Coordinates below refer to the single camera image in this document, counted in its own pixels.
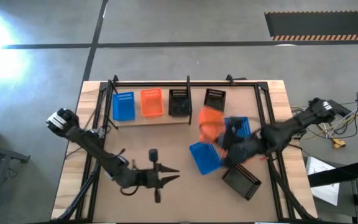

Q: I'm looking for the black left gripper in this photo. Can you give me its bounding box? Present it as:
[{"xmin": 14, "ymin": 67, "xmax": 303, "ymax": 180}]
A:
[{"xmin": 135, "ymin": 148, "xmax": 180, "ymax": 203}]

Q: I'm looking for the blue plastic basket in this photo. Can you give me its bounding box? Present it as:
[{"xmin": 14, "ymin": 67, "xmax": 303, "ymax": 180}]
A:
[
  {"xmin": 112, "ymin": 91, "xmax": 136, "ymax": 122},
  {"xmin": 188, "ymin": 142, "xmax": 225, "ymax": 175},
  {"xmin": 224, "ymin": 116, "xmax": 252, "ymax": 138}
]

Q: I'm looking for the black plastic basket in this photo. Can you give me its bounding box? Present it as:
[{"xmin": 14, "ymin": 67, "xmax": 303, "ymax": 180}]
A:
[
  {"xmin": 203, "ymin": 88, "xmax": 227, "ymax": 112},
  {"xmin": 222, "ymin": 164, "xmax": 262, "ymax": 201},
  {"xmin": 168, "ymin": 88, "xmax": 191, "ymax": 118}
]

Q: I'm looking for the wooden shelf with black legs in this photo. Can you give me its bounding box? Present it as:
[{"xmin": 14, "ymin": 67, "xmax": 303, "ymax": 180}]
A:
[{"xmin": 106, "ymin": 75, "xmax": 193, "ymax": 130}]

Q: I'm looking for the tan table mat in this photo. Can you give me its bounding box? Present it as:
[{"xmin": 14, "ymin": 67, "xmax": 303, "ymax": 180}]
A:
[{"xmin": 93, "ymin": 85, "xmax": 279, "ymax": 222}]

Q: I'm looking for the yellow plug connector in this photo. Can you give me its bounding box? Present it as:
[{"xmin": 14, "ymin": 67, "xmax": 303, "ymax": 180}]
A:
[{"xmin": 331, "ymin": 138, "xmax": 347, "ymax": 149}]

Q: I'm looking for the white paper sheet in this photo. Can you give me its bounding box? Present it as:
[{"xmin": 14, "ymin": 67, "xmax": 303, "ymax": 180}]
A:
[{"xmin": 305, "ymin": 155, "xmax": 341, "ymax": 206}]

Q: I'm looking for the black flat bar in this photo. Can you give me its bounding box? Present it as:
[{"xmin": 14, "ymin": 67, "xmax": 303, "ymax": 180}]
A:
[{"xmin": 307, "ymin": 160, "xmax": 358, "ymax": 188}]

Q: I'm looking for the black power strip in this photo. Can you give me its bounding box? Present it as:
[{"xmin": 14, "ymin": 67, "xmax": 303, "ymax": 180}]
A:
[{"xmin": 330, "ymin": 99, "xmax": 352, "ymax": 118}]

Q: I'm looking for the black hazard-striped floor mat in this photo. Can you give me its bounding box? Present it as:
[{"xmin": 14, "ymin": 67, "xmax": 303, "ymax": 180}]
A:
[{"xmin": 264, "ymin": 11, "xmax": 358, "ymax": 41}]

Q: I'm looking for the grey metal stand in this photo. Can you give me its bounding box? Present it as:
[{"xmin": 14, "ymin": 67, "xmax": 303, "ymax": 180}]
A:
[{"xmin": 0, "ymin": 139, "xmax": 31, "ymax": 224}]

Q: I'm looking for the black aluminium frame rig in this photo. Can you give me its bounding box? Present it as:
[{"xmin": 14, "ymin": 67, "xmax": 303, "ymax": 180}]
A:
[{"xmin": 51, "ymin": 79, "xmax": 318, "ymax": 223}]

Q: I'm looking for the yellow cable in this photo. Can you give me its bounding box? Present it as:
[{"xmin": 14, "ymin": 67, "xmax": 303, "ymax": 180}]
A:
[{"xmin": 320, "ymin": 113, "xmax": 358, "ymax": 142}]

